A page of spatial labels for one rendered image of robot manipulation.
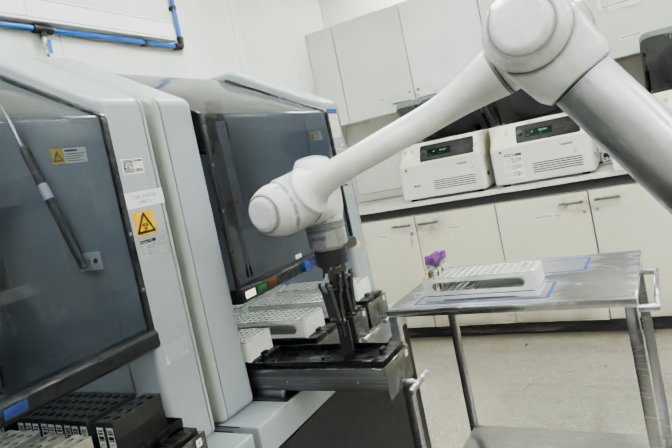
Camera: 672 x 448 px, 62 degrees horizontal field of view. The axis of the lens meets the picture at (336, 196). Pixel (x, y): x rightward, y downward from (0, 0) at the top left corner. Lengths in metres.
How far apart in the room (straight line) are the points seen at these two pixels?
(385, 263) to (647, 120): 2.98
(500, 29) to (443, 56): 2.95
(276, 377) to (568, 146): 2.43
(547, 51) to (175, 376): 0.88
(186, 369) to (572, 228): 2.60
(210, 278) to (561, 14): 0.85
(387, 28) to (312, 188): 2.95
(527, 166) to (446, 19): 1.10
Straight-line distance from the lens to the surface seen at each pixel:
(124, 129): 1.16
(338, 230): 1.25
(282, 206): 1.06
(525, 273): 1.45
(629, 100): 0.91
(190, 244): 1.23
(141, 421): 1.12
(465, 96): 1.11
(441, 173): 3.52
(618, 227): 3.41
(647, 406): 1.47
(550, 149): 3.39
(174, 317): 1.18
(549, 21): 0.86
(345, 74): 4.06
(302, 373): 1.29
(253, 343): 1.39
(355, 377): 1.23
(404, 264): 3.71
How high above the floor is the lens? 1.23
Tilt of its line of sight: 3 degrees down
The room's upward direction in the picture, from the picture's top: 12 degrees counter-clockwise
